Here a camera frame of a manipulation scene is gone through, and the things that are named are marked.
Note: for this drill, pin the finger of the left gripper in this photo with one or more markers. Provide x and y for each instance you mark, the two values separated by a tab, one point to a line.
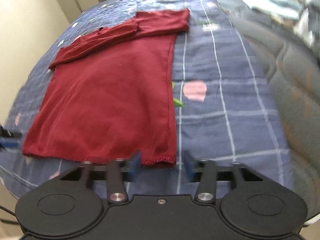
6	143
5	133

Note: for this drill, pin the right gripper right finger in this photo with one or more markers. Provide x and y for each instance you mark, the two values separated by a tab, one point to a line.
204	173

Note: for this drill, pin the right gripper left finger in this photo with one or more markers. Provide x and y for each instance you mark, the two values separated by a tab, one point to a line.
118	172

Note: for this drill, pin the red long-sleeve sweater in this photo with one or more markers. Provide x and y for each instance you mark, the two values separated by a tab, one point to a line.
110	95

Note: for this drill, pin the blue plaid floral quilt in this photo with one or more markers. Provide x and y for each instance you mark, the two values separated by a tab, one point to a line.
224	109

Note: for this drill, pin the dark grey quilted mattress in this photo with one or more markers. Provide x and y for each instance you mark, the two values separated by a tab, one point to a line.
292	72

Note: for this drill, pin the light blue folded cloth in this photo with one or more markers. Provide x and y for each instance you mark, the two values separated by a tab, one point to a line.
286	9

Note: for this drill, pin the grey quilted blanket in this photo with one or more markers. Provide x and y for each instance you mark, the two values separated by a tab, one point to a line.
307	28

